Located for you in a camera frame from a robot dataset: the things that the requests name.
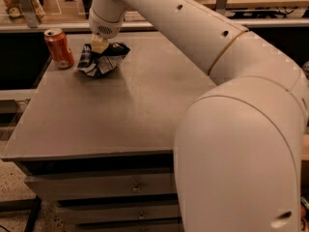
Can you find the blue chip bag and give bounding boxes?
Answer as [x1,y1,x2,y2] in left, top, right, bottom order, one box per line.
[77,43,130,78]

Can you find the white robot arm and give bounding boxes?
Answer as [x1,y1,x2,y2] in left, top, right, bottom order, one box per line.
[89,0,308,232]

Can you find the red coke can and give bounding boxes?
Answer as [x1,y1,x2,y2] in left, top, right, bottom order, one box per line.
[44,28,74,69]

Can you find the metal railing with posts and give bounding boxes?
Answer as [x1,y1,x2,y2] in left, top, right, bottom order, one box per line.
[0,0,309,33]

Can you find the colourful box behind glass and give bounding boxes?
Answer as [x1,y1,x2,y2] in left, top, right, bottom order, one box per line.
[0,0,46,21]

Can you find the grey drawer cabinet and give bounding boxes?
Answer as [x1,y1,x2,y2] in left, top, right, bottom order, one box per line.
[2,32,213,232]

